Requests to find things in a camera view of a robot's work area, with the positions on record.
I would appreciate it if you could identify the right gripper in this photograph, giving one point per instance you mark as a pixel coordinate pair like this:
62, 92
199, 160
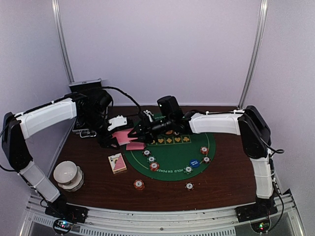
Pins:
147, 130

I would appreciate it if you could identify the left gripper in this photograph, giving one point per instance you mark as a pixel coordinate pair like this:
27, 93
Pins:
105, 140

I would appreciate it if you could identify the dealt red-backed card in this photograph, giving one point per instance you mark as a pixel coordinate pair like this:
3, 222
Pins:
135, 146

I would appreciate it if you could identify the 100 chips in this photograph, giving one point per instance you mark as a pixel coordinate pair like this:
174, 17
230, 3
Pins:
146, 153

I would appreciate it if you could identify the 20 chips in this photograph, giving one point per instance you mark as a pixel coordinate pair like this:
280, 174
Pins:
151, 159

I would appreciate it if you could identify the red chips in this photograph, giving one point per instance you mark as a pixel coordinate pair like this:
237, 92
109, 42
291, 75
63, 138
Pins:
154, 166

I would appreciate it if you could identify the red 5 chip stack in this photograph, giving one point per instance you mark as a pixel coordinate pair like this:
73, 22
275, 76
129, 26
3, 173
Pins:
139, 184

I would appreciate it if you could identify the green chips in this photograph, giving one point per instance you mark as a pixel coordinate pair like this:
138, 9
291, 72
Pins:
188, 169

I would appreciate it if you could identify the blue small blind button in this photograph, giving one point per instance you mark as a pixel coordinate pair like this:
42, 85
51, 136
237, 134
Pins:
194, 163

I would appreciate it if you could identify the red chips mat edge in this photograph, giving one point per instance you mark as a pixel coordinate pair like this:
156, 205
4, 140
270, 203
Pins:
204, 150

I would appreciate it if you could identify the placed 100 chip stack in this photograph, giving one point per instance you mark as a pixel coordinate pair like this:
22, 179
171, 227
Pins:
189, 186

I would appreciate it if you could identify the red-backed playing card deck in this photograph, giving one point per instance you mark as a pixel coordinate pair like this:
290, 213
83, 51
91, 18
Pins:
122, 136

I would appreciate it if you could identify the orange black 100 chip stack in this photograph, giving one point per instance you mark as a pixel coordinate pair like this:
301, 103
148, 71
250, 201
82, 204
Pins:
206, 160

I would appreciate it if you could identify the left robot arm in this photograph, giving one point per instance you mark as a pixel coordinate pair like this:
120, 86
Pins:
91, 107

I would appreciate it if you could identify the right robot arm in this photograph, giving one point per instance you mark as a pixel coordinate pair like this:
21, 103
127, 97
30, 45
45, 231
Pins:
247, 123

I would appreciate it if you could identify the card deck box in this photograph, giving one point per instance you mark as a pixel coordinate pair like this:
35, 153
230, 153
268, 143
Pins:
117, 163

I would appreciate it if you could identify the round green poker mat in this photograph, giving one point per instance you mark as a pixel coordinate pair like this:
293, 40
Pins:
173, 153

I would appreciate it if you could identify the white ceramic bowl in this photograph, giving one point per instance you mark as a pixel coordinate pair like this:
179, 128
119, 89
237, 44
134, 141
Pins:
64, 173

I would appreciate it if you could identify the stacked white bowls below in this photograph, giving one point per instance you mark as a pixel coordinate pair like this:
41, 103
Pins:
76, 183

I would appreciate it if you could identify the aluminium poker case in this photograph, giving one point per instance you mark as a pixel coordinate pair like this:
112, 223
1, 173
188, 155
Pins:
85, 84

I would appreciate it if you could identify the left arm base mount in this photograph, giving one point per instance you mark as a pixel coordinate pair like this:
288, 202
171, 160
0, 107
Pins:
75, 214

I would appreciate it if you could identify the front aluminium rail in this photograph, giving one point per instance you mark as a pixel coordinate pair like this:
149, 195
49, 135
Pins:
221, 221

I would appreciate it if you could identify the right aluminium frame post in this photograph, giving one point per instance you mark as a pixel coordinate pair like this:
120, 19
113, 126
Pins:
262, 17

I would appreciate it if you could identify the aluminium frame post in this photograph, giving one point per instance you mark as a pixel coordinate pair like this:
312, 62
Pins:
60, 32
262, 17

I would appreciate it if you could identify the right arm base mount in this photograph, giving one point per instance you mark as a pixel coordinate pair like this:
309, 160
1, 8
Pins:
254, 211

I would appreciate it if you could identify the left aluminium frame post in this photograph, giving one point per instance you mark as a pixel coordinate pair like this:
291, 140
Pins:
60, 32

